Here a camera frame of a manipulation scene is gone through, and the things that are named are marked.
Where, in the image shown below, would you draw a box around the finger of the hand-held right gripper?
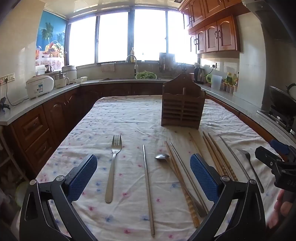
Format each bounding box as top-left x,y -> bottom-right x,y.
269,139 -> 290,156
255,146 -> 284,171

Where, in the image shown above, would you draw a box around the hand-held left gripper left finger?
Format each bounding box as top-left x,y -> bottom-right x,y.
19,153 -> 99,241

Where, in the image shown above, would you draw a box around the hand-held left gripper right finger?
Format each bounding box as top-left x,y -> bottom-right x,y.
188,153 -> 267,241

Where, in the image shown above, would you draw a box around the small metal fork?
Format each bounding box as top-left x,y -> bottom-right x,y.
238,149 -> 265,194

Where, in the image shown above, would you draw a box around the wooden chopstick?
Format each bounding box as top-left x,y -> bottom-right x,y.
203,136 -> 222,176
165,141 -> 200,229
202,131 -> 226,176
208,133 -> 238,182

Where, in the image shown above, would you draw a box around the metal chopstick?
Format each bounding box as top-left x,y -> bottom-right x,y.
142,144 -> 155,237
219,135 -> 252,180
170,142 -> 210,214

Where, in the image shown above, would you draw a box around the metal spoon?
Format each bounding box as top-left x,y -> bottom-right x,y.
154,153 -> 207,218

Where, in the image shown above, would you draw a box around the wooden utensil holder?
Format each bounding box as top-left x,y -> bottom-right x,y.
161,73 -> 206,130

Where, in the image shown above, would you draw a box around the person's right hand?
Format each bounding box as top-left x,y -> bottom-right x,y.
266,188 -> 296,230

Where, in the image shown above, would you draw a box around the gas stove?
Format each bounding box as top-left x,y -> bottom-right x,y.
257,104 -> 296,137

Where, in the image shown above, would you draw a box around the large metal fork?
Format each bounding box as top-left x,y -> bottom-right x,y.
105,135 -> 122,204

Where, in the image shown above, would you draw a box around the black wok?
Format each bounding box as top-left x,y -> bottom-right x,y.
268,85 -> 296,105

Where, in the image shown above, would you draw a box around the wooden lower cabinets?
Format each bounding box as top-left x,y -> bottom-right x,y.
10,82 -> 275,172

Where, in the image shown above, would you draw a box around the wooden cabinets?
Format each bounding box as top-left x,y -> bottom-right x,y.
179,0 -> 241,55
10,82 -> 275,172

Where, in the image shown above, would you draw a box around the floral white tablecloth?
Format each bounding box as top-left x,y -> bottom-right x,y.
21,95 -> 285,241

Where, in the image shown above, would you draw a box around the row of seasoning jars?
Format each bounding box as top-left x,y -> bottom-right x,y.
222,83 -> 238,94

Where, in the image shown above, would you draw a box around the yellow cooking oil bottles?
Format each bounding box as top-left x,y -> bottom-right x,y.
224,72 -> 240,87

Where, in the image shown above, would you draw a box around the white plastic jug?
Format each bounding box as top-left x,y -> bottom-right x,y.
211,75 -> 223,91

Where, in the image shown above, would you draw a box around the grey kitchen countertop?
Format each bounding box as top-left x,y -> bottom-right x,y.
0,77 -> 296,149

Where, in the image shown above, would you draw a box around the white rice cooker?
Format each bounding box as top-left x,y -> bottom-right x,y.
25,75 -> 55,100

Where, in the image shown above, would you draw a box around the dark electric kettle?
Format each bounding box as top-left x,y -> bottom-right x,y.
194,63 -> 205,83

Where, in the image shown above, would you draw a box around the white electric pot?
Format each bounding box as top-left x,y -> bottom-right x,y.
61,65 -> 77,84

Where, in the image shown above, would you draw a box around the black phone holder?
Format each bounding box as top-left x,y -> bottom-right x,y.
0,97 -> 11,111

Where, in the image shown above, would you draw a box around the colander with green vegetables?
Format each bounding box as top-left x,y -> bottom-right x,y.
135,71 -> 158,80

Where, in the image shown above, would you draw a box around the metal utensil rack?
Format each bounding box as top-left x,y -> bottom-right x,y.
159,52 -> 176,73

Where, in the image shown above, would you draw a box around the steel sink faucet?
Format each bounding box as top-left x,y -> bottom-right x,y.
125,55 -> 139,78

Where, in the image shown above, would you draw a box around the range hood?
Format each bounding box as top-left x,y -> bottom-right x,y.
242,0 -> 296,47

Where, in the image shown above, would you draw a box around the wooden upper cabinets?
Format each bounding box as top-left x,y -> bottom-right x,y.
179,0 -> 241,55

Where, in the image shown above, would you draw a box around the kitchen window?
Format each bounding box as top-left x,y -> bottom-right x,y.
67,8 -> 199,67

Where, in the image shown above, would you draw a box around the wall power outlet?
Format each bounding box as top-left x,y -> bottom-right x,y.
0,74 -> 15,84

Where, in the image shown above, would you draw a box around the wall poster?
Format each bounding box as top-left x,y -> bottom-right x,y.
35,10 -> 67,66

